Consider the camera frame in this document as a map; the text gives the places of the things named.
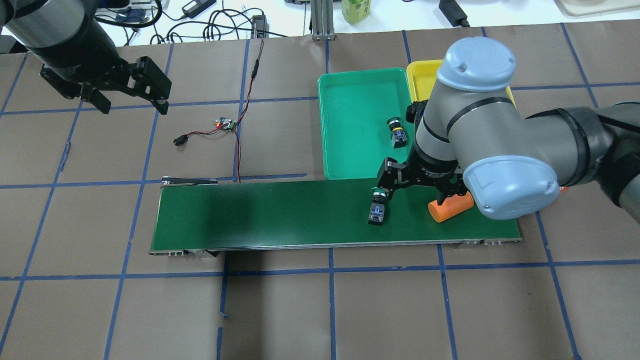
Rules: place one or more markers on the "green tea bottle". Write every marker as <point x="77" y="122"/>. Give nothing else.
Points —
<point x="354" y="11"/>

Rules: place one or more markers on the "green push button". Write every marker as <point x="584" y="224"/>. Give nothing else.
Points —
<point x="398" y="137"/>
<point x="377" y="210"/>

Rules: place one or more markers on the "aluminium frame post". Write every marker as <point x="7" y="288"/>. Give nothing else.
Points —
<point x="322" y="20"/>

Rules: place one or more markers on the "black power adapter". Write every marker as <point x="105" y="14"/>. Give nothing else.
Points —
<point x="453" y="13"/>

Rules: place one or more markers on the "green conveyor belt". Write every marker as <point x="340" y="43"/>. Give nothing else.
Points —
<point x="198" y="215"/>

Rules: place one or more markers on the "yellow plastic tray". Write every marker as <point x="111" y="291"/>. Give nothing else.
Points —
<point x="421" y="77"/>

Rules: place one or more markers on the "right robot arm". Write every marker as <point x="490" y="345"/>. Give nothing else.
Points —
<point x="470" y="138"/>

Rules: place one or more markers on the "green plastic tray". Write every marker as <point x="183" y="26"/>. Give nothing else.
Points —
<point x="354" y="108"/>

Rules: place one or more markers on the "small controller circuit board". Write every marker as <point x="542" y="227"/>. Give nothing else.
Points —
<point x="224" y="124"/>

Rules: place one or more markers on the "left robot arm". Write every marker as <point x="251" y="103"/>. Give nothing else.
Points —
<point x="79" y="58"/>

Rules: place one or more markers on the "plain orange cylinder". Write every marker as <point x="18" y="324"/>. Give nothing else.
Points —
<point x="450" y="207"/>

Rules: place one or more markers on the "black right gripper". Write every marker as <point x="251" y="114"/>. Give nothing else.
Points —
<point x="434" y="170"/>

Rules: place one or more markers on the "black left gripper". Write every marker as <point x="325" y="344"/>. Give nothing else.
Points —
<point x="86" y="64"/>

